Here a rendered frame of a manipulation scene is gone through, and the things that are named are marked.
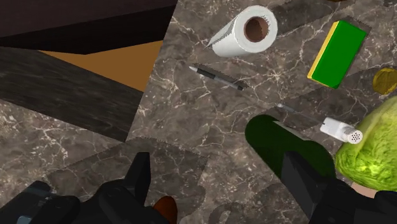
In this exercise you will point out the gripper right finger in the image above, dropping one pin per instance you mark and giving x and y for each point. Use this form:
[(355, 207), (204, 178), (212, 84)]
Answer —
[(313, 192)]

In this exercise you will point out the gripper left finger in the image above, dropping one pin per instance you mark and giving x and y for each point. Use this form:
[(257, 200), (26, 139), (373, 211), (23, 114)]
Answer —
[(118, 201)]

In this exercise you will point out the red-brown rounded object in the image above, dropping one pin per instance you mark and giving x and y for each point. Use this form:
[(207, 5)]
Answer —
[(167, 208)]

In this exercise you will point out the dark green cylinder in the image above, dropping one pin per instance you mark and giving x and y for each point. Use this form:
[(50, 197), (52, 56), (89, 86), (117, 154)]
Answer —
[(273, 139)]

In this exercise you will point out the white shaker with thin rod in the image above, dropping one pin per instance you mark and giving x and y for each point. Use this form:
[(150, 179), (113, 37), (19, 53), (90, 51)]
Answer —
[(338, 129)]

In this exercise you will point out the yellow-green lettuce head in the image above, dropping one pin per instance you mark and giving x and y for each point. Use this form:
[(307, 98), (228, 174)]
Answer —
[(372, 155)]

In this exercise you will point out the golden round object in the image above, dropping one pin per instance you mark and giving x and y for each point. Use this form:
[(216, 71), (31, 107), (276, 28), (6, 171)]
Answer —
[(386, 81)]

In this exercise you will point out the green sponge with yellow side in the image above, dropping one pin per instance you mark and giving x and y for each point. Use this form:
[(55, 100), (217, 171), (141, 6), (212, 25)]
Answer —
[(339, 56)]

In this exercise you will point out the black and grey pen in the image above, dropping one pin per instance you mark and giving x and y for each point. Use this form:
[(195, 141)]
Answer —
[(217, 77)]

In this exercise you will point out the white paper towel roll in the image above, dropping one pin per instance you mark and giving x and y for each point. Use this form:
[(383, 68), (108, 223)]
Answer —
[(235, 38)]

